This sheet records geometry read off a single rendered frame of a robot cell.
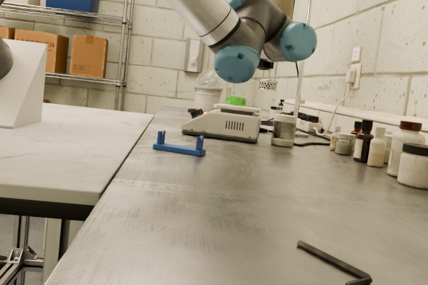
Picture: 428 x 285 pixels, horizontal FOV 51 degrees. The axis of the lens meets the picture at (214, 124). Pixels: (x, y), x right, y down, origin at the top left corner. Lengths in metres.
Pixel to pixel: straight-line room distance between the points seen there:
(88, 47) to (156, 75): 0.60
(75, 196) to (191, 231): 0.17
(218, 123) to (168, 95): 2.43
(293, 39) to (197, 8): 0.23
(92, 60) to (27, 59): 2.14
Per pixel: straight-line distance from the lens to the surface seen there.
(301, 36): 0.90
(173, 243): 0.39
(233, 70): 0.78
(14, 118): 1.02
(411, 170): 0.85
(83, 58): 3.27
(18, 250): 1.85
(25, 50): 1.17
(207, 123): 1.16
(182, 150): 0.86
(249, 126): 1.14
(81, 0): 3.34
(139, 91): 3.58
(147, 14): 3.61
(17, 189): 0.56
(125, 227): 0.42
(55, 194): 0.55
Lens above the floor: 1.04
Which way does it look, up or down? 5 degrees down
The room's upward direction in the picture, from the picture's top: 7 degrees clockwise
